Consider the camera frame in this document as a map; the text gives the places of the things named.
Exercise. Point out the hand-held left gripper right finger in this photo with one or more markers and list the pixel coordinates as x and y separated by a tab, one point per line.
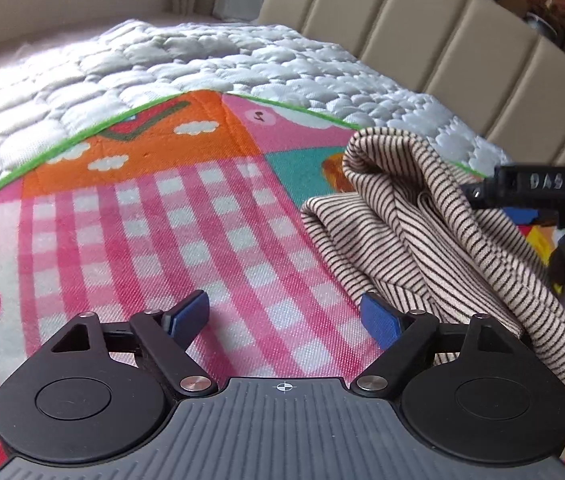
380	317

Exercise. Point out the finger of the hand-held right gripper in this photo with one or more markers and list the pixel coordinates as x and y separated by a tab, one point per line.
480	194

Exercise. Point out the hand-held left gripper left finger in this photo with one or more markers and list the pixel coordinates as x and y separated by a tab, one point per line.
190	310

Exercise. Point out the beige striped garment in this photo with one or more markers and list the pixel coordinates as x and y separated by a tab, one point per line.
412	220

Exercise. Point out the colourful printed play mat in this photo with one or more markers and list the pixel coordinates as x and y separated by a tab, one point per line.
162	210

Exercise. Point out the beige padded headboard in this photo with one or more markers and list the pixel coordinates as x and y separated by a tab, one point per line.
462	50

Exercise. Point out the white quilted mattress pad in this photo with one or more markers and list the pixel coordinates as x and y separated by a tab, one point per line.
187	65

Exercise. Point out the beige bay window ledge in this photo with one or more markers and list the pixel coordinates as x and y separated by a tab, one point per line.
62	25

